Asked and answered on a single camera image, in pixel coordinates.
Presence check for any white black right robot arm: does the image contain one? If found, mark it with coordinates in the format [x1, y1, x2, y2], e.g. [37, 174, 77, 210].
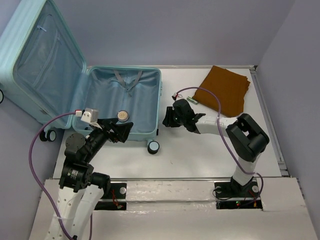
[162, 99, 270, 198]

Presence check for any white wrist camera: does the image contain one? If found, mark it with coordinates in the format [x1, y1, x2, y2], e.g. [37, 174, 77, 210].
[171, 92, 181, 101]
[75, 108, 99, 125]

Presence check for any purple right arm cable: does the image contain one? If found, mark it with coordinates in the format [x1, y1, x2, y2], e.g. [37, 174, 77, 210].
[176, 86, 265, 201]

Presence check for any small round white container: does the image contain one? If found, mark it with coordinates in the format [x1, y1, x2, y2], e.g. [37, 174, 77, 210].
[117, 110, 129, 123]

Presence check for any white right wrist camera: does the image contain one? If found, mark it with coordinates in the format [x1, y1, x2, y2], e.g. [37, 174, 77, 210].
[171, 92, 181, 101]

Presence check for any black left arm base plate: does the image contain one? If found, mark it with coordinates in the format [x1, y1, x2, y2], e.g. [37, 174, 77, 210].
[94, 182, 127, 211]

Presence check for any mustard brown cloth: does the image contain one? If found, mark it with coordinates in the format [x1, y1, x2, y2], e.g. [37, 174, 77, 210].
[193, 66, 250, 118]

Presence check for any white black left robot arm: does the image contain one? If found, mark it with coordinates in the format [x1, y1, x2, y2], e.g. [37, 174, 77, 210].
[45, 118, 134, 240]

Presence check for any light blue hard-shell suitcase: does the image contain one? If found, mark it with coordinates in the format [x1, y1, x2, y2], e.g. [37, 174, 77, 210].
[0, 0, 162, 154]

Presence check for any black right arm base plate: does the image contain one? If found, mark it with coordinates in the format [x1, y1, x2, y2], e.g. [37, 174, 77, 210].
[212, 179, 263, 210]

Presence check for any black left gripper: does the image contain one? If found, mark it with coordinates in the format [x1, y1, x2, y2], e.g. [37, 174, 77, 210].
[84, 116, 134, 161]

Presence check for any clear bottle with black cap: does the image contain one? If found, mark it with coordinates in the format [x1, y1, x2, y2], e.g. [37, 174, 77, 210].
[187, 96, 198, 105]

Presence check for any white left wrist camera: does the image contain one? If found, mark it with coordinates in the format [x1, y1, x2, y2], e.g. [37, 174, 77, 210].
[75, 108, 99, 125]

